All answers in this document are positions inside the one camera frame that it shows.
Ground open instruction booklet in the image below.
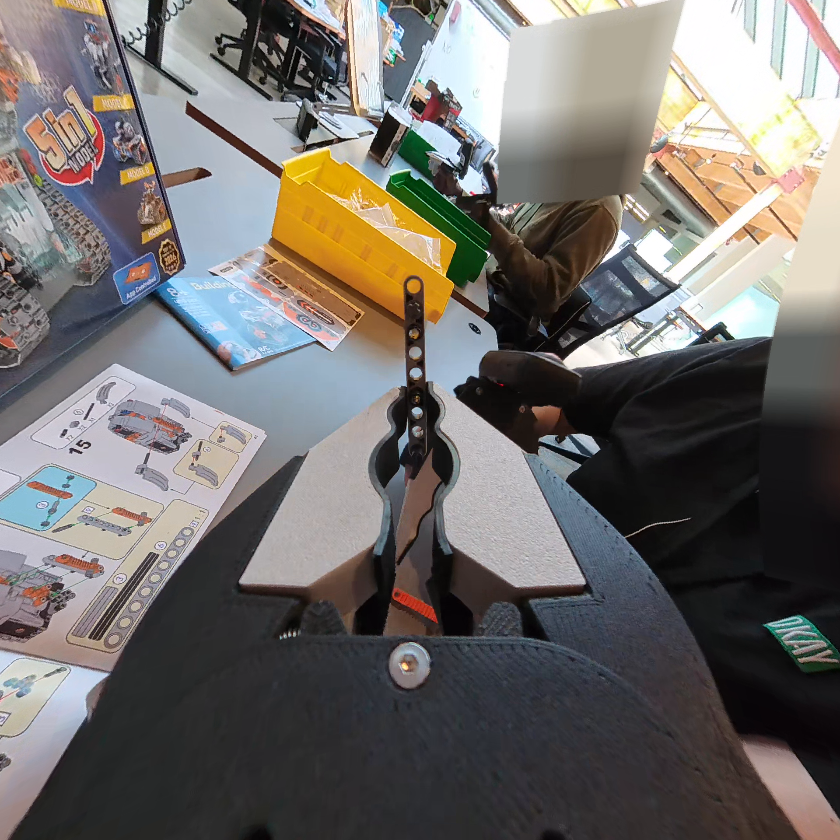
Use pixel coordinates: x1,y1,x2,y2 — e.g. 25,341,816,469
0,364,266,756

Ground black desktop stand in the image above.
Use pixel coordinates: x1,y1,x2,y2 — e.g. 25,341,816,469
295,98,358,142

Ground grey desk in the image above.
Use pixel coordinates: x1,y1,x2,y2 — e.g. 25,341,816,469
0,92,501,756
185,92,401,181

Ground wooden table with black legs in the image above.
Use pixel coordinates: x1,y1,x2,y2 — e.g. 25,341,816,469
121,0,198,96
249,0,349,99

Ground whiteboard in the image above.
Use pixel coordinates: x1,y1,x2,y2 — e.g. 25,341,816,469
420,0,513,152

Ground black mesh office chair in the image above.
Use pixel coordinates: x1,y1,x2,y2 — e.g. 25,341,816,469
525,243,680,355

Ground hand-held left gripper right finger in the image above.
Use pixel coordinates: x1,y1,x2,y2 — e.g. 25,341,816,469
428,382,587,616

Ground sticker sheet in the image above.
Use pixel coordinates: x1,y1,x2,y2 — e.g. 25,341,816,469
209,246,365,352

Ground orange toothed rack piece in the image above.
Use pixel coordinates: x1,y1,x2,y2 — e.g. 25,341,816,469
391,588,439,624

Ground blue manual booklet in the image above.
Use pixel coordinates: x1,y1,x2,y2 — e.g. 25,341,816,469
154,276,317,371

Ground clear plastic bags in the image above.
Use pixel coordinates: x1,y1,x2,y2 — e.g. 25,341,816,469
328,190,442,270

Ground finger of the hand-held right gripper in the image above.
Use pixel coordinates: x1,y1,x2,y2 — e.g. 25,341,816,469
395,458,441,567

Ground long green plastic bin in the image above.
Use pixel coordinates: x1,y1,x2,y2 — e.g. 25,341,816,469
386,171,492,287

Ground dark cube box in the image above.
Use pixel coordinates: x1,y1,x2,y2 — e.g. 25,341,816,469
369,105,413,168

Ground blue robot kit box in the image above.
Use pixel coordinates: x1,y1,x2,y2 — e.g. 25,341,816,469
0,0,186,395

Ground upright cardboard board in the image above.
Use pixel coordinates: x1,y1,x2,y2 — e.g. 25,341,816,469
346,0,385,119

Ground yellow plastic bin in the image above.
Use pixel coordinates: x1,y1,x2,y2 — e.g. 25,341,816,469
271,147,455,324

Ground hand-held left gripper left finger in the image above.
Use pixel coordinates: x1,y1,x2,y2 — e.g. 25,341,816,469
239,386,403,618

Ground short green plastic bin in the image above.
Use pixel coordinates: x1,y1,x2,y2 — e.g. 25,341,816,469
397,128,473,178

